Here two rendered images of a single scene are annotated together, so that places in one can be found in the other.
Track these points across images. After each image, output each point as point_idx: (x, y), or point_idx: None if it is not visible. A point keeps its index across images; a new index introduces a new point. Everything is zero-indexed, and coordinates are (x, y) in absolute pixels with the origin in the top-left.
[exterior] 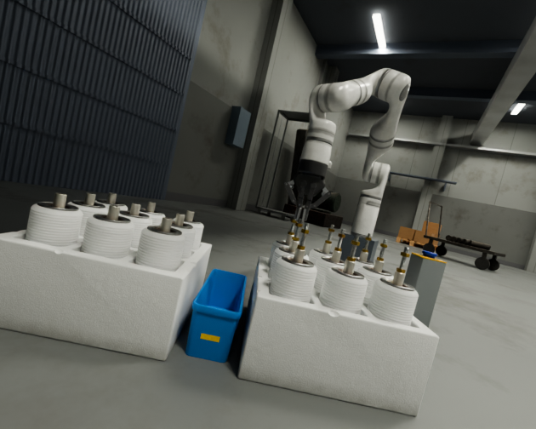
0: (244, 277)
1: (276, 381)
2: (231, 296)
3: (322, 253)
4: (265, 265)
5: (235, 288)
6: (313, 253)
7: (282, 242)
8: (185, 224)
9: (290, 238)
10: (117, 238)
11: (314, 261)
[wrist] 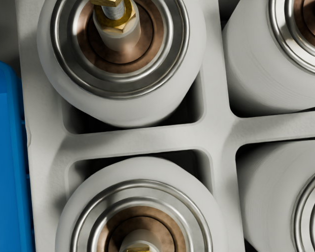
0: (4, 73)
1: None
2: (3, 85)
3: (308, 73)
4: (54, 116)
5: None
6: (262, 60)
7: (80, 55)
8: None
9: (121, 42)
10: None
11: (265, 82)
